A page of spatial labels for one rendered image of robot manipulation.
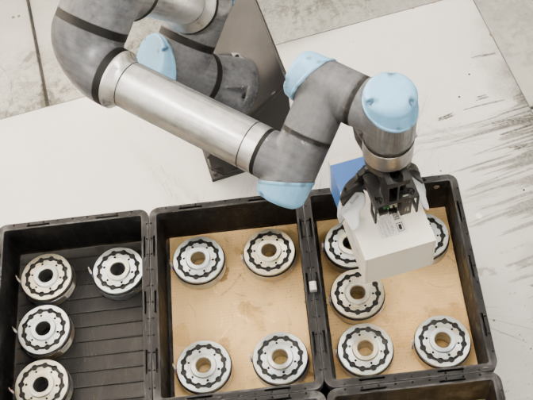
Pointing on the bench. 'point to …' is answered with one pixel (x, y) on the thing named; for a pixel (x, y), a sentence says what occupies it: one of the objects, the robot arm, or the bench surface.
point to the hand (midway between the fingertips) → (380, 206)
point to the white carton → (382, 230)
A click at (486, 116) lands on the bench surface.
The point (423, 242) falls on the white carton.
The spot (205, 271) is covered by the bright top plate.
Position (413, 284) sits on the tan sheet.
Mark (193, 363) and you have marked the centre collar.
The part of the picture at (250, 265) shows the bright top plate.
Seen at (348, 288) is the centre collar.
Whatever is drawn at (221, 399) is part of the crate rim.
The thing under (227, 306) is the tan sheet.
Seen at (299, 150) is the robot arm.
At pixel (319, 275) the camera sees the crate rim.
